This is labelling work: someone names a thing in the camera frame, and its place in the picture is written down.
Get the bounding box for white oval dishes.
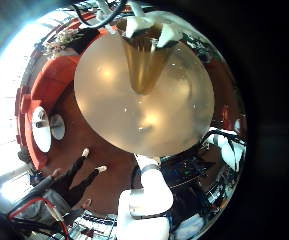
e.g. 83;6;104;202
31;105;53;154

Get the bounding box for potted plant with pale flowers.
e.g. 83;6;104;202
43;29;82;58

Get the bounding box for black looped cable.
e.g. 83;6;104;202
71;0;128;30

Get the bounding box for black planter box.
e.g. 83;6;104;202
73;27;102;55

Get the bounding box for white cluttered shelf rack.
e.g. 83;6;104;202
67;209;119;240

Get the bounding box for black cable bundle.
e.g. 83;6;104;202
13;215;69;240

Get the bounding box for white cable connector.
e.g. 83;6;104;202
45;200;66;223

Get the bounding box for red cable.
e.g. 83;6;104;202
7;197;70;240

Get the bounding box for gold metal cone vase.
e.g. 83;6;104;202
121;28;179;96

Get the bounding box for small white round side table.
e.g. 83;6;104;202
49;113;67;141

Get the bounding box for black equipment desk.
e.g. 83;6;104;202
160;149;226;208

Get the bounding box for seated person in gray top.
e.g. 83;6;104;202
15;147;109;223

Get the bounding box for red curved sofa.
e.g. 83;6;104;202
30;54;82;115

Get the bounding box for red low curved bench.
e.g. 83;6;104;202
15;85;50;172

